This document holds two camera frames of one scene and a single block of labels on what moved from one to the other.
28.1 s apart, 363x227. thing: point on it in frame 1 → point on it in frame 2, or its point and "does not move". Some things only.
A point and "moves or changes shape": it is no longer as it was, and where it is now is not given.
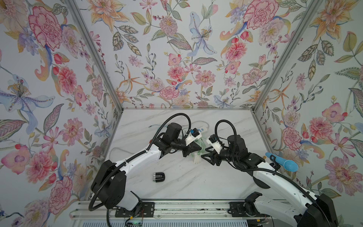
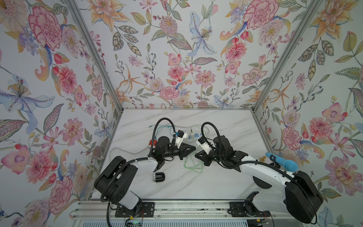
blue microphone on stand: x=290 y=165 does not move
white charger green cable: x=196 y=156 moves or changes shape
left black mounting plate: x=147 y=210 does not move
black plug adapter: x=158 y=177 does not move
